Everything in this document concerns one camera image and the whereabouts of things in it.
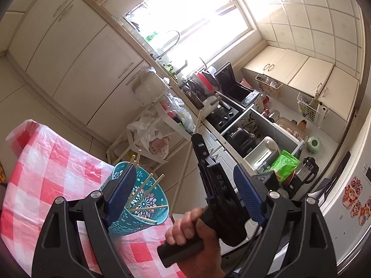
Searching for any person right hand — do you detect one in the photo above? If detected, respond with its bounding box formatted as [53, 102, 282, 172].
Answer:
[165, 207, 227, 278]

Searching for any silver toaster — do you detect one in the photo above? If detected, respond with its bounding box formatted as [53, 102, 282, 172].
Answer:
[244, 136, 280, 172]

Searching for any silver refrigerator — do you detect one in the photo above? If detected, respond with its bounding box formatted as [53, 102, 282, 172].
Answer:
[320, 103, 370, 277]

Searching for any green snack bag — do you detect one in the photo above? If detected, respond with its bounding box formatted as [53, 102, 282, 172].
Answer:
[266, 150, 300, 183]

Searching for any teal perforated bucket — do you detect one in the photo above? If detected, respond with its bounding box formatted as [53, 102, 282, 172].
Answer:
[108, 167, 169, 238]

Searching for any black glass coffee pot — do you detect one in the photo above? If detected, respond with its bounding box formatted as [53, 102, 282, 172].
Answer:
[295, 157, 319, 184]

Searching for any red white checkered tablecloth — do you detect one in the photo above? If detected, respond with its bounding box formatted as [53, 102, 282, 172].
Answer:
[1, 119, 184, 277]

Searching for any black stovetop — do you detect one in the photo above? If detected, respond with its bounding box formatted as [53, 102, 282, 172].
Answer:
[206, 97, 246, 134]

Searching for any white utility cart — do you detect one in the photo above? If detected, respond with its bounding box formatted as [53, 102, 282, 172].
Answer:
[106, 92, 200, 169]

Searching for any white plastic bag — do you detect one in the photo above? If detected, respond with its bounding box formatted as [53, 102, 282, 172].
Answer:
[127, 111, 173, 159]

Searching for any green round teapot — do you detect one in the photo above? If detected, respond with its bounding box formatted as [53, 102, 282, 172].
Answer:
[306, 136, 322, 154]

